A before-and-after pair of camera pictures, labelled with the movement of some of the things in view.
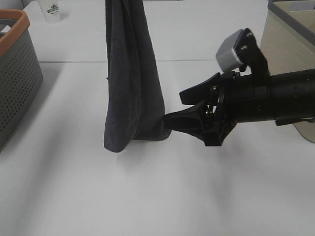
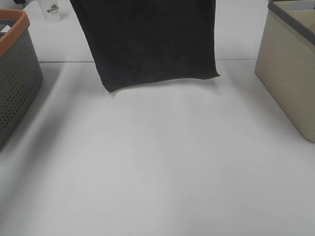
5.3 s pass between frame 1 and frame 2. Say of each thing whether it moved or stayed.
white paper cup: stayed
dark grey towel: moved
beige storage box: stayed
